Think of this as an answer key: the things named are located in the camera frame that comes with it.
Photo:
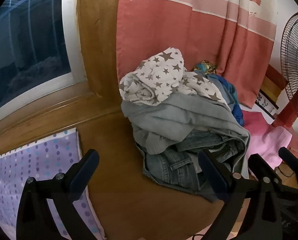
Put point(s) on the purple dotted bed sheet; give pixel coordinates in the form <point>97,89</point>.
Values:
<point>38,155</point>

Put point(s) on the colourful patterned cloth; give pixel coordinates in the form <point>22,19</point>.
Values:
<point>204,67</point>

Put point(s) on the bright blue garment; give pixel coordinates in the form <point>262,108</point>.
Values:
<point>239,115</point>

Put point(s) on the wooden bed frame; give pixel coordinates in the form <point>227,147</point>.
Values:
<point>114,180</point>

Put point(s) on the white star print cloth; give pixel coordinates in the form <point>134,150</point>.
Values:
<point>164,70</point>

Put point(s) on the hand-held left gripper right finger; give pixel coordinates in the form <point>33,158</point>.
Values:
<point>211,171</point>

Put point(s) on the brown wooden board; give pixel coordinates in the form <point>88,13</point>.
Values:
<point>274,76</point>

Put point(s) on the standing fan with red hub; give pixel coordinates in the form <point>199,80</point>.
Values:
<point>288,112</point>

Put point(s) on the white printed box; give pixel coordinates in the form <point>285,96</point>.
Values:
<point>264,102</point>

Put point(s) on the pink red curtain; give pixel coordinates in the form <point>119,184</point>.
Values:
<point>164,25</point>

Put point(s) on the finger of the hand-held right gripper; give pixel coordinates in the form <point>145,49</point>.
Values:
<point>293,162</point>
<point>258,166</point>

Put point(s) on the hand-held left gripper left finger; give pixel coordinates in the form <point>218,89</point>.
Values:
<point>85,175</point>

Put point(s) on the window with white frame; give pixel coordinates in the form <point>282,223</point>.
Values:
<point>26,42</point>

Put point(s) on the pink cloth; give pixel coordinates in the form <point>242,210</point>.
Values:
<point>266,140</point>

